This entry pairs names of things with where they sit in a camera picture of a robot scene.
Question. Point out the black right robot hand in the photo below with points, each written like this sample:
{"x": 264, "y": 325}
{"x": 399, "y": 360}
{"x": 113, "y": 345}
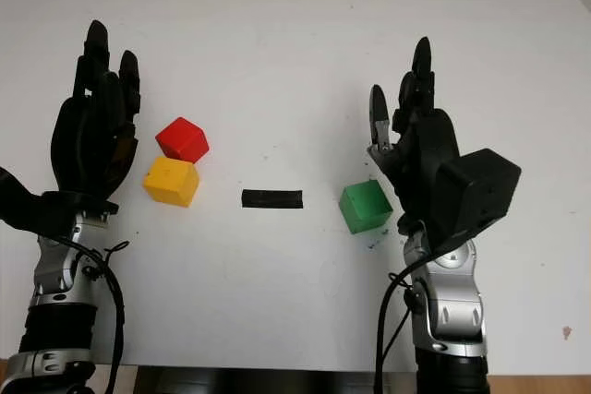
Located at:
{"x": 427, "y": 145}

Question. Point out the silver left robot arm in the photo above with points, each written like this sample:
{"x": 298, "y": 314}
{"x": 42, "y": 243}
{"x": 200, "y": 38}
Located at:
{"x": 55, "y": 274}

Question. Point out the yellow cube block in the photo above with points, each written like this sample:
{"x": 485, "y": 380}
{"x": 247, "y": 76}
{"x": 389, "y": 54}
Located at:
{"x": 168, "y": 179}

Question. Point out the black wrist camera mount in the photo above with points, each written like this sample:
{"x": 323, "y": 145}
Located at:
{"x": 480, "y": 191}
{"x": 37, "y": 209}

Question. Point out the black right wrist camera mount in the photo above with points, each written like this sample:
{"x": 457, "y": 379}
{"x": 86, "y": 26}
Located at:
{"x": 480, "y": 191}

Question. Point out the dark robot torso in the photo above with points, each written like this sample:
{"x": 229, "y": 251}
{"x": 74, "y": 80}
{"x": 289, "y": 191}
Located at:
{"x": 277, "y": 382}

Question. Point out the red cube block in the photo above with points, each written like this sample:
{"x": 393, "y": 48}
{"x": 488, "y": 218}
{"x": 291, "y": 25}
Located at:
{"x": 182, "y": 138}

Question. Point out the black tape strip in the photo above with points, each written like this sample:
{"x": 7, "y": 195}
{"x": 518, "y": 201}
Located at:
{"x": 272, "y": 199}

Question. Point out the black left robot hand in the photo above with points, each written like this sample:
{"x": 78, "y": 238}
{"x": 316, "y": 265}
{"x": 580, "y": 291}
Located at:
{"x": 85, "y": 135}

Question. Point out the green cube block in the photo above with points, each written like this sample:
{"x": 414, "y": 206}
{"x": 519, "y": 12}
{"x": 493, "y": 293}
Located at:
{"x": 365, "y": 207}

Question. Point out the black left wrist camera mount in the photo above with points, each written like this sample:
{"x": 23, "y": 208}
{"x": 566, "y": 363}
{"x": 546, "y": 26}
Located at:
{"x": 37, "y": 209}

